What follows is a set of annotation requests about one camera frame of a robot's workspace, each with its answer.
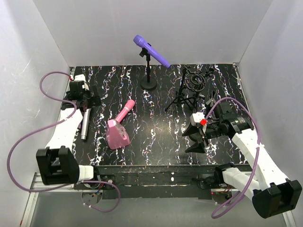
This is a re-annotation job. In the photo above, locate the silver microphone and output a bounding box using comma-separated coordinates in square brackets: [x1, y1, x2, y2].
[81, 108, 91, 140]

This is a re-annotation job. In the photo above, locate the black round-base stand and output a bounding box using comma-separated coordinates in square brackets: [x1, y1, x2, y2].
[139, 48, 157, 90]
[205, 90, 217, 114]

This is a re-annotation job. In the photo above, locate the purple smooth microphone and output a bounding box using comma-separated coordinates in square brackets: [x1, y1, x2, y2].
[133, 35, 170, 68]

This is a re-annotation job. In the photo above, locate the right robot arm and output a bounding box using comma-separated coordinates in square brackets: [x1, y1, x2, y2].
[182, 97, 303, 218]

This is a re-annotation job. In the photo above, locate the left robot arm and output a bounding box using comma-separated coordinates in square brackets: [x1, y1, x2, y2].
[36, 74, 101, 185]

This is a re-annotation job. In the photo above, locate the pink microphone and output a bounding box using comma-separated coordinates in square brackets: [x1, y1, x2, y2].
[116, 99, 135, 123]

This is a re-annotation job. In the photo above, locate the pink microphone holder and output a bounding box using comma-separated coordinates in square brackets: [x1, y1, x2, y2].
[106, 119, 130, 150]

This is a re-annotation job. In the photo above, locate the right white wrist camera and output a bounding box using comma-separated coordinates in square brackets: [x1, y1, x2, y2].
[190, 112, 207, 126]

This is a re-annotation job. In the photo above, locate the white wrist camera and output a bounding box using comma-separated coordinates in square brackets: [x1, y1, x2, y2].
[190, 112, 207, 126]
[73, 74, 87, 89]

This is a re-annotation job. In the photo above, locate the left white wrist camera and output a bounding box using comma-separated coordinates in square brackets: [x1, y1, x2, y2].
[73, 74, 87, 89]

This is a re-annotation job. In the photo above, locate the black tripod shock-mount stand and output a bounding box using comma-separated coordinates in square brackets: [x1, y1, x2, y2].
[164, 65, 216, 111]

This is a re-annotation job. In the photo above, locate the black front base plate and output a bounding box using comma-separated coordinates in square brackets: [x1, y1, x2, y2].
[73, 164, 251, 199]

